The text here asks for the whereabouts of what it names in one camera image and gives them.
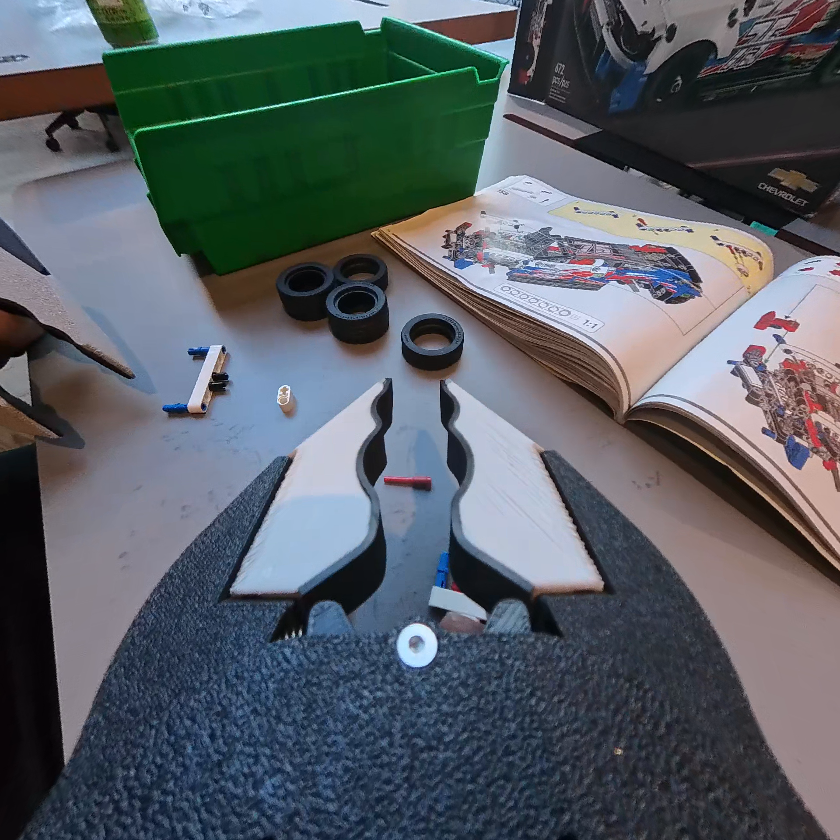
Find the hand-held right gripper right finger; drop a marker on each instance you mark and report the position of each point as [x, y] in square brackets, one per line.
[518, 512]

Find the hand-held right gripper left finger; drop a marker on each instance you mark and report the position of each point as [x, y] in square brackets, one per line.
[315, 512]

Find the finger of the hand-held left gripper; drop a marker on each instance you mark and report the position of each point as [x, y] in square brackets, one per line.
[19, 420]
[59, 308]

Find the red plastic axle pin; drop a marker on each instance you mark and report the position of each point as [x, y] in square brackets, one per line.
[407, 482]

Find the white small connector piece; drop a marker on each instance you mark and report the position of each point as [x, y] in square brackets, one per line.
[285, 397]

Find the white holed brick beam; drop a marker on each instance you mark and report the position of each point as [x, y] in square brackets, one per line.
[207, 377]

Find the grey desk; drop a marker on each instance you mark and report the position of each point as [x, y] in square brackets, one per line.
[164, 492]

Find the person's left hand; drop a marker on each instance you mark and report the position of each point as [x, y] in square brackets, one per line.
[16, 334]

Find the person's right hand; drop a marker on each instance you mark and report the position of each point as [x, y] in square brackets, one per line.
[459, 625]

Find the white beam assembly with pins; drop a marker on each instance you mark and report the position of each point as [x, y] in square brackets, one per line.
[453, 598]

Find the office chair wheel base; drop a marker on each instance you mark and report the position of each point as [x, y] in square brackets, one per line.
[65, 121]

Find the black rubber toy tyre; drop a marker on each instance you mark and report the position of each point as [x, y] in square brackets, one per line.
[289, 305]
[341, 328]
[377, 282]
[420, 358]

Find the person's torso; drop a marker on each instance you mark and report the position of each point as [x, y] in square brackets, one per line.
[26, 623]

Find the open instruction booklet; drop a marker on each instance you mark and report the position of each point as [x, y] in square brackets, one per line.
[590, 315]

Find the green can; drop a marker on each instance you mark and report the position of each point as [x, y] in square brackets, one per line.
[124, 23]

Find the green plastic bin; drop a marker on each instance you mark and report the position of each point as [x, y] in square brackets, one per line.
[295, 177]

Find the clear plastic bag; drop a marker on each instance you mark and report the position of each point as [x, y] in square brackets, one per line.
[197, 6]

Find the black cardboard box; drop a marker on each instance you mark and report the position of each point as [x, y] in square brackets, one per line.
[722, 131]

